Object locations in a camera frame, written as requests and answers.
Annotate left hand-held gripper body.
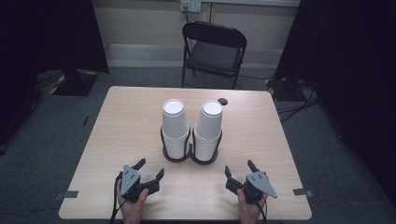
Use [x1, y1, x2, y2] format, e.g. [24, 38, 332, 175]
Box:
[119, 163, 151, 203]

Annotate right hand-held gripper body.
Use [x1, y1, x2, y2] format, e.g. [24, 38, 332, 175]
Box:
[242, 170, 279, 205]

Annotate black double cup holder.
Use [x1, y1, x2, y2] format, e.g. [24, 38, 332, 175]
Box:
[160, 124, 224, 165]

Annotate stack of white paper cups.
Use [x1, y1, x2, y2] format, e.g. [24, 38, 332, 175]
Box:
[161, 98, 191, 161]
[192, 99, 224, 162]

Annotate person's left hand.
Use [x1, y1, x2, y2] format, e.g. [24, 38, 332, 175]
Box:
[116, 182, 150, 224]

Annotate person's right hand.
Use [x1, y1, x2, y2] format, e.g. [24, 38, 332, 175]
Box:
[236, 189, 266, 224]

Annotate grey tape strip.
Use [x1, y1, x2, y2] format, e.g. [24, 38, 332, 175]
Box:
[292, 188, 315, 199]
[54, 189, 79, 201]

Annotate black stand base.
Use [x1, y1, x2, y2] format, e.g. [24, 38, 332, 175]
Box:
[265, 77, 313, 103]
[49, 68, 100, 97]

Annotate black folding chair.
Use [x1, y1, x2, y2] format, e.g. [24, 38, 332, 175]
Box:
[181, 21, 248, 91]

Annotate black curtain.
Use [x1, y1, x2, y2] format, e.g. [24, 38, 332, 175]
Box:
[275, 0, 396, 208]
[0, 0, 110, 147]

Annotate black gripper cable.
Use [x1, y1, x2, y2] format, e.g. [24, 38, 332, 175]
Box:
[254, 195, 269, 224]
[108, 172, 124, 224]

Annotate black floor cables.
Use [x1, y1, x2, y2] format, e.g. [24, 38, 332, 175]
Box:
[276, 79, 321, 123]

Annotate white wall socket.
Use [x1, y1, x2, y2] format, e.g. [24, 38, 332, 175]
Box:
[179, 0, 203, 14]

